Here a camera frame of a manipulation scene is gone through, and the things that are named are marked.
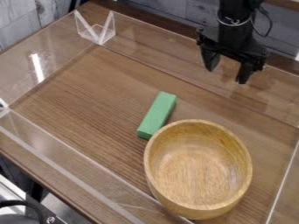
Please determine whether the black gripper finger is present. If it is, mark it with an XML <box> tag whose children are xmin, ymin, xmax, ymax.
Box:
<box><xmin>236</xmin><ymin>61</ymin><xmax>255</xmax><ymax>84</ymax></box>
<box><xmin>200</xmin><ymin>46</ymin><xmax>220</xmax><ymax>72</ymax></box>

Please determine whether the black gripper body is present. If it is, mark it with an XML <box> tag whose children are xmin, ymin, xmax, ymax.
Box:
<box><xmin>196</xmin><ymin>17</ymin><xmax>267</xmax><ymax>70</ymax></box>

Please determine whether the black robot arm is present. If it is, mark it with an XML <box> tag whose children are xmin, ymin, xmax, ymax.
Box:
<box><xmin>196</xmin><ymin>0</ymin><xmax>267</xmax><ymax>84</ymax></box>

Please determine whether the green rectangular block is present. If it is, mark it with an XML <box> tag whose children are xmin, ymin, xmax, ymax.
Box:
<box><xmin>136</xmin><ymin>92</ymin><xmax>176</xmax><ymax>140</ymax></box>

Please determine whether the brown wooden bowl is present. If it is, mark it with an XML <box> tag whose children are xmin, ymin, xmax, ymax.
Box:
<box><xmin>144</xmin><ymin>119</ymin><xmax>254</xmax><ymax>220</ymax></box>

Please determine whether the clear acrylic corner bracket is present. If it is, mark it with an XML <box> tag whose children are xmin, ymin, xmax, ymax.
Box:
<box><xmin>73</xmin><ymin>10</ymin><xmax>116</xmax><ymax>46</ymax></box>

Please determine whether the black metal frame mount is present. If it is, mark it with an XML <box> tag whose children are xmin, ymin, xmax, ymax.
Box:
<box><xmin>0</xmin><ymin>186</ymin><xmax>71</xmax><ymax>224</ymax></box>

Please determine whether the black cable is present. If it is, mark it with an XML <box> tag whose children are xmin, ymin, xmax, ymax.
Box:
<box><xmin>0</xmin><ymin>200</ymin><xmax>51</xmax><ymax>224</ymax></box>

